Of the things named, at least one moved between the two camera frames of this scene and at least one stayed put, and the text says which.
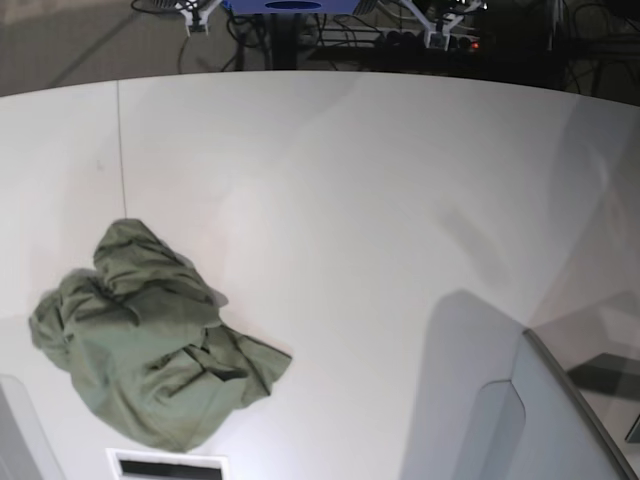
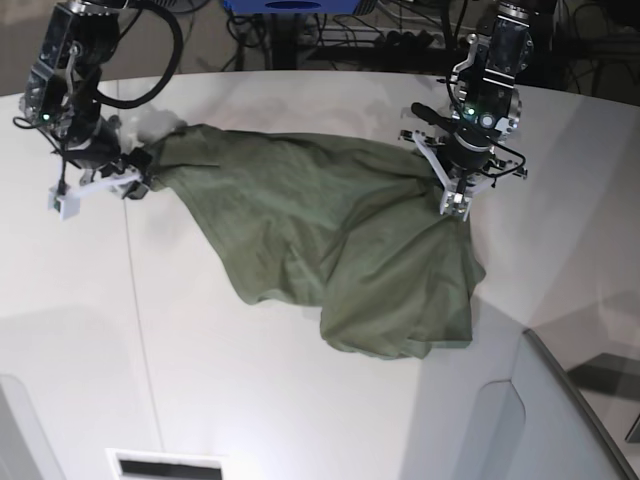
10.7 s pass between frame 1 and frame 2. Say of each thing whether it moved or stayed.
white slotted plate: stayed
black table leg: stayed
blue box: stayed
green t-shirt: moved
